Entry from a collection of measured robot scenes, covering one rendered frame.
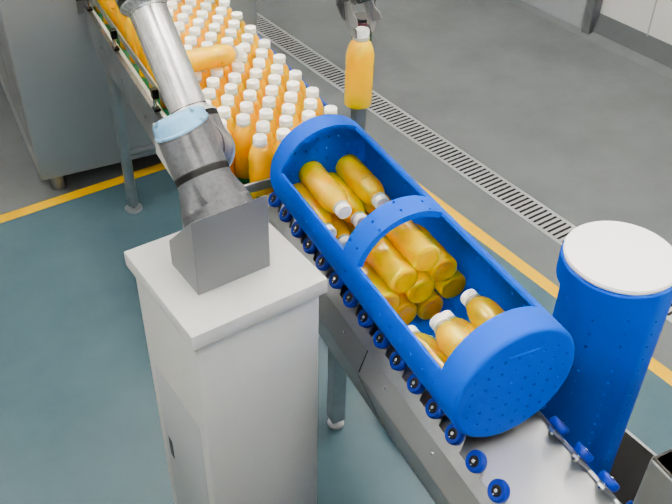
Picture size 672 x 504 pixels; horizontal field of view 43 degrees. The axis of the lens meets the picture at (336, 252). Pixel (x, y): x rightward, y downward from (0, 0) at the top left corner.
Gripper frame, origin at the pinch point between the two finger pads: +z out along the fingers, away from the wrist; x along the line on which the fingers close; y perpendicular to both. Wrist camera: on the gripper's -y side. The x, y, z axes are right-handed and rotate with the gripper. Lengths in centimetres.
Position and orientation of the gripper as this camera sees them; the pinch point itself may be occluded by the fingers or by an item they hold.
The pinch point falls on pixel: (361, 29)
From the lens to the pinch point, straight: 205.9
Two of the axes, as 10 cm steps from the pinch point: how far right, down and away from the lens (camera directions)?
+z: 1.7, 8.1, 5.6
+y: 4.0, 4.6, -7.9
